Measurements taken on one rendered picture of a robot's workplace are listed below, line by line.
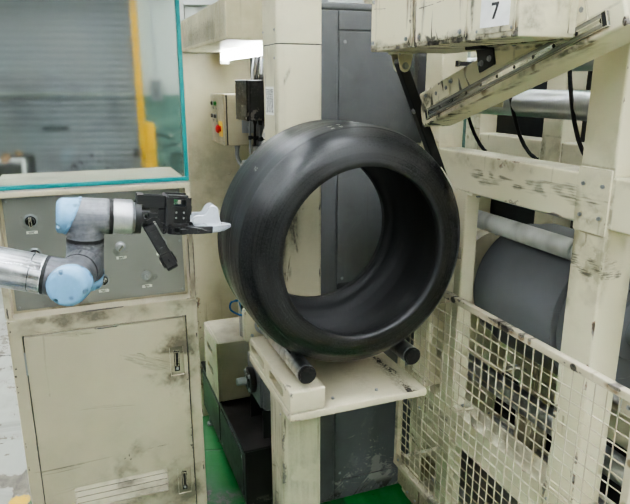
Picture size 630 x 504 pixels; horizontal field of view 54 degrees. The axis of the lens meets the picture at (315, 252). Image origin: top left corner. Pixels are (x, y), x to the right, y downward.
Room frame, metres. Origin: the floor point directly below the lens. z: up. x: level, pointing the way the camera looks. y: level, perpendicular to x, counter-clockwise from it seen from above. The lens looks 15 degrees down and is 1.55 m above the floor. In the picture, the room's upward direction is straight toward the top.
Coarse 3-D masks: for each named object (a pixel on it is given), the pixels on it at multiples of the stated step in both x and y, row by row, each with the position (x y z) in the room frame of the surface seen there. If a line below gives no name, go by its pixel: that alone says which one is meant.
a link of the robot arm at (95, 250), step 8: (72, 240) 1.21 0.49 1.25; (72, 248) 1.21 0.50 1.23; (80, 248) 1.21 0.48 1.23; (88, 248) 1.21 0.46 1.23; (96, 248) 1.22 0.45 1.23; (88, 256) 1.18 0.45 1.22; (96, 256) 1.21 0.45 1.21; (96, 264) 1.18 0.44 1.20; (96, 280) 1.22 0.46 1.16; (96, 288) 1.22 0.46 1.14
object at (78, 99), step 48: (0, 0) 1.70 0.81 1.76; (48, 0) 1.74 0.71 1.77; (96, 0) 1.79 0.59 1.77; (144, 0) 1.83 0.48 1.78; (0, 48) 1.70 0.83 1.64; (48, 48) 1.74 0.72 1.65; (96, 48) 1.78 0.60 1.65; (144, 48) 1.83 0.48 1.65; (0, 96) 1.69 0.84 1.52; (48, 96) 1.73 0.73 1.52; (96, 96) 1.78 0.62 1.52; (144, 96) 1.83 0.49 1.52; (0, 144) 1.68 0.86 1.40; (48, 144) 1.73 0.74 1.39; (96, 144) 1.77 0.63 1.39; (144, 144) 1.82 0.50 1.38
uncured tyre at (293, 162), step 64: (320, 128) 1.39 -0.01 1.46; (384, 128) 1.42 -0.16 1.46; (256, 192) 1.30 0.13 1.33; (384, 192) 1.67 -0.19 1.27; (448, 192) 1.44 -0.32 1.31; (256, 256) 1.26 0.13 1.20; (384, 256) 1.67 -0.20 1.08; (448, 256) 1.43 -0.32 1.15; (256, 320) 1.31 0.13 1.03; (320, 320) 1.58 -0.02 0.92; (384, 320) 1.53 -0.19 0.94
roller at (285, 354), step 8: (272, 344) 1.48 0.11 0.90; (280, 352) 1.42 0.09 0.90; (288, 352) 1.38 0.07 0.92; (288, 360) 1.36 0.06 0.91; (296, 360) 1.34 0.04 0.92; (304, 360) 1.33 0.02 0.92; (296, 368) 1.31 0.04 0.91; (304, 368) 1.30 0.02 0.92; (312, 368) 1.30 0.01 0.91; (296, 376) 1.31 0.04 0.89; (304, 376) 1.29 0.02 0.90; (312, 376) 1.30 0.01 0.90
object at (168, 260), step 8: (144, 224) 1.30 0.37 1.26; (152, 224) 1.27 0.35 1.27; (152, 232) 1.27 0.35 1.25; (152, 240) 1.27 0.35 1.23; (160, 240) 1.28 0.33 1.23; (160, 248) 1.28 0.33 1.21; (168, 248) 1.28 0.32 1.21; (160, 256) 1.28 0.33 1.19; (168, 256) 1.28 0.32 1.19; (168, 264) 1.28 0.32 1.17; (176, 264) 1.29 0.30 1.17
